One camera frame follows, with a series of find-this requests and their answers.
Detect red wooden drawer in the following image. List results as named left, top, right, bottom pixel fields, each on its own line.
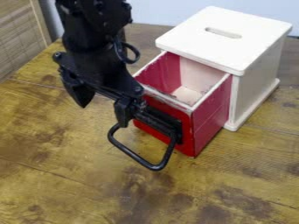
left=134, top=52, right=232, bottom=158

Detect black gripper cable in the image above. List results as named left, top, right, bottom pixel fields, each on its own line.
left=113, top=36, right=141, bottom=65

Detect wooden panel at left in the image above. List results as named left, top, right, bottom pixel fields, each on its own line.
left=0, top=0, right=52, bottom=82

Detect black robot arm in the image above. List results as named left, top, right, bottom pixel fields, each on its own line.
left=52, top=0, right=144, bottom=127

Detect black metal drawer handle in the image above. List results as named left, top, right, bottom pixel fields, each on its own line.
left=106, top=106, right=182, bottom=172

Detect white wooden drawer cabinet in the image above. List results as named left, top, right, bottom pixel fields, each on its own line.
left=154, top=6, right=292, bottom=131

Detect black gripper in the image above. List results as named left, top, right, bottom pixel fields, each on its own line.
left=52, top=46, right=145, bottom=128

